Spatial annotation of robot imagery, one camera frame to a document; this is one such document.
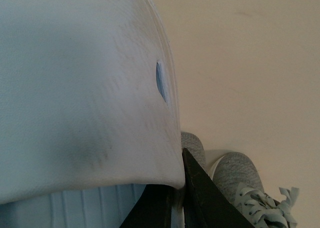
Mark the grey sneaker with navy collar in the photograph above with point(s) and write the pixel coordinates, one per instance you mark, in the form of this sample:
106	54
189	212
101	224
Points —
238	180

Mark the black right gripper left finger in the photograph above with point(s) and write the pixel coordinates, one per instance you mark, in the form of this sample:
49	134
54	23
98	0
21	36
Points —
153	209

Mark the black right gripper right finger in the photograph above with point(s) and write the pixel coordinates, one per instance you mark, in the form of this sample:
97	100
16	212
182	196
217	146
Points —
204	205

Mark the grey knit sneaker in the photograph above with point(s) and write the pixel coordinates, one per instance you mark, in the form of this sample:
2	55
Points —
194	145

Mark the light blue slide sandal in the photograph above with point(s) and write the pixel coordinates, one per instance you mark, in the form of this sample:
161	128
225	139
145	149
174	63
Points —
88	111

